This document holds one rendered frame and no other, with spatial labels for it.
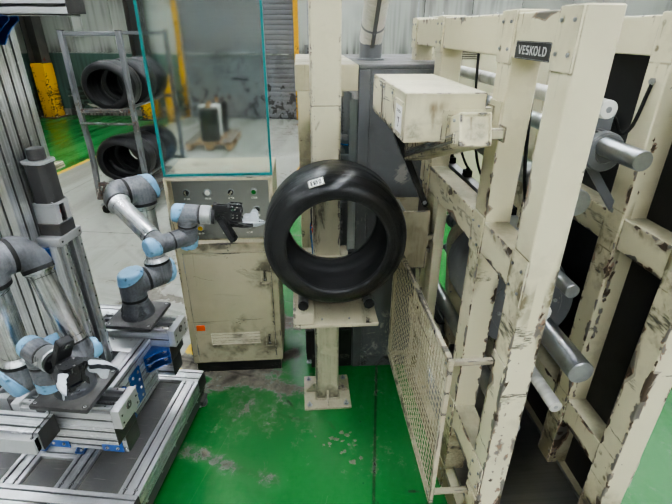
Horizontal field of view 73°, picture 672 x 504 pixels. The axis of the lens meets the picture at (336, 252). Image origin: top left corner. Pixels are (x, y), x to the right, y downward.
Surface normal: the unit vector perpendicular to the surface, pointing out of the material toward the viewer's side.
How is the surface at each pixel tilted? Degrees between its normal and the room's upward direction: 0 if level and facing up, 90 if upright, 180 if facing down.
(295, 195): 54
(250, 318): 89
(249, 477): 0
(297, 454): 0
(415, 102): 90
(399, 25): 90
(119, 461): 0
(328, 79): 90
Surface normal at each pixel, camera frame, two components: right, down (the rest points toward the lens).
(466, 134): 0.07, 0.15
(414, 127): 0.07, 0.44
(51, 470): 0.00, -0.90
